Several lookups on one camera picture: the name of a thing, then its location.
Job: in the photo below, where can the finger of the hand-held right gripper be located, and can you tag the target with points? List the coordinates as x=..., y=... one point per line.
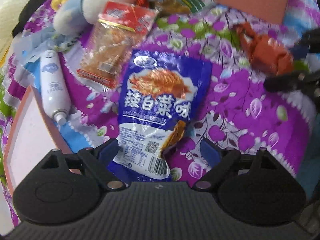
x=310, y=42
x=287, y=81

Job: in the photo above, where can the blue and white snack packet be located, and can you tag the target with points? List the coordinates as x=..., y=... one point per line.
x=155, y=110

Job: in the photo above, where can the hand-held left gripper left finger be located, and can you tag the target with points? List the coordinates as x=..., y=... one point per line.
x=108, y=151

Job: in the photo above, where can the purple floral blanket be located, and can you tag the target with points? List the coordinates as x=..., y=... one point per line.
x=237, y=110

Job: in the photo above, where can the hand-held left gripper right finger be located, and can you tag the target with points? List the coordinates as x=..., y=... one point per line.
x=210, y=150

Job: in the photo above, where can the pink shoebox lid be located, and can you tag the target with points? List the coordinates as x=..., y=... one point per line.
x=25, y=142

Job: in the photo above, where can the red label snack packet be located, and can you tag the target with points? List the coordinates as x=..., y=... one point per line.
x=110, y=47

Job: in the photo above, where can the pink shoebox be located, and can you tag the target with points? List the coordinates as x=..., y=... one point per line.
x=245, y=0

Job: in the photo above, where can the orange red foil snack packet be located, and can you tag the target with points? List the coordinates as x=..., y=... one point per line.
x=267, y=52

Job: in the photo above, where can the black jacket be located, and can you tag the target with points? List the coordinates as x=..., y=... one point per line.
x=26, y=15

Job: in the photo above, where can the cream quilted headboard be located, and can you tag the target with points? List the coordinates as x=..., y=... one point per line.
x=10, y=7

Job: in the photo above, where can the white spray bottle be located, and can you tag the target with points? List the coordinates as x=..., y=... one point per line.
x=52, y=85

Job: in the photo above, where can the white and blue plush doll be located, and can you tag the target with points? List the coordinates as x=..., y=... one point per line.
x=90, y=2

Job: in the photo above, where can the light blue patterned paper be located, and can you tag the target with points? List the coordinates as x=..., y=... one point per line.
x=37, y=46

